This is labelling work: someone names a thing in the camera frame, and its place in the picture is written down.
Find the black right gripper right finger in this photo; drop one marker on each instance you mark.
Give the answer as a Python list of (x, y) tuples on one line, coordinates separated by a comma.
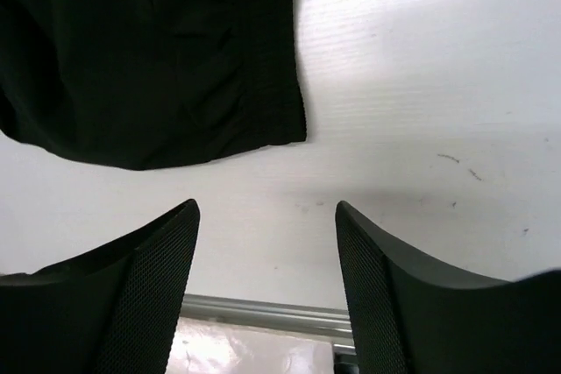
[(413, 313)]

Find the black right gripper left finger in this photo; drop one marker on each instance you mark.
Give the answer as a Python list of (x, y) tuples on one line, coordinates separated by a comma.
[(113, 309)]

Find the black shorts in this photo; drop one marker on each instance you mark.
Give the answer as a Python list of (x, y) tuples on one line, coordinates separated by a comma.
[(150, 84)]

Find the aluminium front rail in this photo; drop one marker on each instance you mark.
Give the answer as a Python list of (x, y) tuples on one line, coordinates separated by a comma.
[(291, 318)]

